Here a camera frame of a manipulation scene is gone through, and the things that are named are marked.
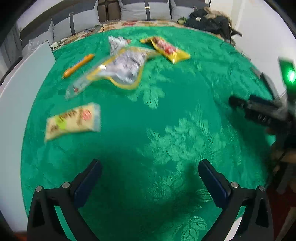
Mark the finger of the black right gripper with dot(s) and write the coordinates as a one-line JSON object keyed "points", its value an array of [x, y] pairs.
{"points": [[261, 111], [269, 84]]}

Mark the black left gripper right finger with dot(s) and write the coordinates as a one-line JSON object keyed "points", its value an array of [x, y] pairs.
{"points": [[256, 223]]}

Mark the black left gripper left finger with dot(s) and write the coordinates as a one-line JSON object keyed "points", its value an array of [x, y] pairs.
{"points": [[43, 222]]}

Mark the cream noodle snack packet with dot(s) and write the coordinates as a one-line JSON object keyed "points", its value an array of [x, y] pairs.
{"points": [[85, 118]]}

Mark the yellow red snack packet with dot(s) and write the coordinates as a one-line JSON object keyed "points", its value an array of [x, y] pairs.
{"points": [[165, 48]]}

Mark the orange sausage stick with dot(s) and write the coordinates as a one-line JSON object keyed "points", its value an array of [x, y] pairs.
{"points": [[76, 66]]}

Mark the black jacket pile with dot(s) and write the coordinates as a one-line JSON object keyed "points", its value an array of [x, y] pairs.
{"points": [[215, 22]]}

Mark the clear thin snack wrapper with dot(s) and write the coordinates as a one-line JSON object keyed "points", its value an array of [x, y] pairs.
{"points": [[80, 84]]}

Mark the green embroidered tablecloth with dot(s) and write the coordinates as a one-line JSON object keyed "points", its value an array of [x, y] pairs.
{"points": [[151, 138]]}

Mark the grey pillow far right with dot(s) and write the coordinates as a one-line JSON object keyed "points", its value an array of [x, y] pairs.
{"points": [[183, 8]]}

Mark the silver yellow-edged snack packet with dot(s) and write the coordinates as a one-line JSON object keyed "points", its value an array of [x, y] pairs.
{"points": [[124, 69]]}

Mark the grey pillow far left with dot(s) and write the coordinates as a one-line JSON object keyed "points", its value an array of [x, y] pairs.
{"points": [[32, 36]]}

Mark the small silver snack packet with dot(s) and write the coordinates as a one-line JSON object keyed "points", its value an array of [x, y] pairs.
{"points": [[117, 43]]}

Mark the grey pillow with strap right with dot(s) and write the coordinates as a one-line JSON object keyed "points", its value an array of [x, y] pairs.
{"points": [[144, 10]]}

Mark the grey pillow with strap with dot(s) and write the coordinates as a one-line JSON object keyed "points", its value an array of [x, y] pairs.
{"points": [[74, 19], [144, 10]]}

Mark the grey pillow with strap left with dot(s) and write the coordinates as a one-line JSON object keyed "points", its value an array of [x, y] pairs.
{"points": [[74, 19]]}

